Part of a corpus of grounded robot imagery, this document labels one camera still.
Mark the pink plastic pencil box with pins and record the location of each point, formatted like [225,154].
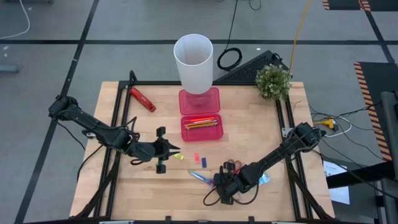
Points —
[202,135]

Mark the large hazard striped floor mat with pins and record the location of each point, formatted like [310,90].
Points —
[379,77]

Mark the white paper sheet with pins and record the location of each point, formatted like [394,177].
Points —
[337,189]

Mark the black metal table frame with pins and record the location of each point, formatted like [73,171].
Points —
[155,83]

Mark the blue eraser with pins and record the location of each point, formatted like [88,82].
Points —
[204,162]

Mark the small potted green plant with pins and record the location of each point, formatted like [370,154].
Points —
[273,82]

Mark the pink eraser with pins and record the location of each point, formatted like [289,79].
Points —
[196,158]

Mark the narrow hazard striped floor mat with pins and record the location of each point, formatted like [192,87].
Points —
[348,4]

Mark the black keyboard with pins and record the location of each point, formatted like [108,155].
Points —
[248,70]

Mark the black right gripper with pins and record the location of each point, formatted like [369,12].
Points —
[233,182]

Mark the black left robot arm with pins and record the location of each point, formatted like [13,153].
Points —
[93,127]

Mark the black metal beam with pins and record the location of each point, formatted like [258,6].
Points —
[357,175]

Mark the orange pencil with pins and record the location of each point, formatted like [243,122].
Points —
[199,125]

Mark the grey metal post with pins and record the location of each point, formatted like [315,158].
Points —
[390,140]

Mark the grey floor bar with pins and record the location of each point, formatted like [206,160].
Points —
[7,69]

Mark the white cup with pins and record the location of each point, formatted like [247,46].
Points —
[194,74]

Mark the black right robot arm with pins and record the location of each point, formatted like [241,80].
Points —
[280,152]

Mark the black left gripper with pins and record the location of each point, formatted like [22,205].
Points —
[149,151]

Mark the orange marker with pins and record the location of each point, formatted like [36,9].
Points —
[202,119]

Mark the yellow eraser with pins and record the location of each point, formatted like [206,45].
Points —
[179,156]

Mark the red stapler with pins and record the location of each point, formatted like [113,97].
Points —
[143,100]

